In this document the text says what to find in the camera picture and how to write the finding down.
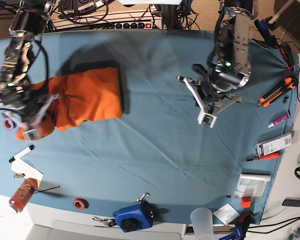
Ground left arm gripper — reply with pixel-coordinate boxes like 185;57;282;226
176;76;243;128

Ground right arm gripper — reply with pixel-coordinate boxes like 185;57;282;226
3;93;60;142

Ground orange t-shirt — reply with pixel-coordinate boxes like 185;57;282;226
14;67;123;142

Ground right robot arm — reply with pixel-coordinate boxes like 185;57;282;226
0;0;59;142

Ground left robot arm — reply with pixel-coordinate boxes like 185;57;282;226
177;0;259;128

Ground purple tape roll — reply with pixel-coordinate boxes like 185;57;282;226
3;117;16;131

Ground black white marker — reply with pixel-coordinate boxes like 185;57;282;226
8;144;35;163

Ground white paper note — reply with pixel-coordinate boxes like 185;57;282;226
10;159;44;187

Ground orange black utility knife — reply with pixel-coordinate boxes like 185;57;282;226
257;76;297;108

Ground gold AA battery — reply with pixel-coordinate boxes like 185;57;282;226
14;173;26;179

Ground packaged tool set blister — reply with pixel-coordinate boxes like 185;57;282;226
256;132;293;157

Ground teal table cloth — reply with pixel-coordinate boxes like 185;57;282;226
0;29;298;225

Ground black zip tie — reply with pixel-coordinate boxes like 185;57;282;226
35;186;61;194

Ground purple glue tube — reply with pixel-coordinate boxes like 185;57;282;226
267;111;290;128

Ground white roll with booklet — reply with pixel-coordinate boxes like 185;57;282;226
234;174;271;198

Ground red tape roll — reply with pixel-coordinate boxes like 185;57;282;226
72;198;87;210

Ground small red block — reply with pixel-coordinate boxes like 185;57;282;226
240;196;252;209

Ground white card packet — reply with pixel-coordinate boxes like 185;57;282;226
213;203;240;225

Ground silver carabiner clip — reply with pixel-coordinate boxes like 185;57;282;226
137;192;150;203

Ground translucent plastic cup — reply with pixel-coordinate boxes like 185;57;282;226
190;207;214;240

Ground white cardboard box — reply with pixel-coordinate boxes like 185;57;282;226
26;220;182;240

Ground blue clamp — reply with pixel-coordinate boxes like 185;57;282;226
219;212;253;240

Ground blue tape measure box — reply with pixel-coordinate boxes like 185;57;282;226
112;201;160;233

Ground metal carabiner keys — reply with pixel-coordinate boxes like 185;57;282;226
92;216;117;228

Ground red handled screwdriver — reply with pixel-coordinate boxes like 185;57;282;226
242;151;281;162

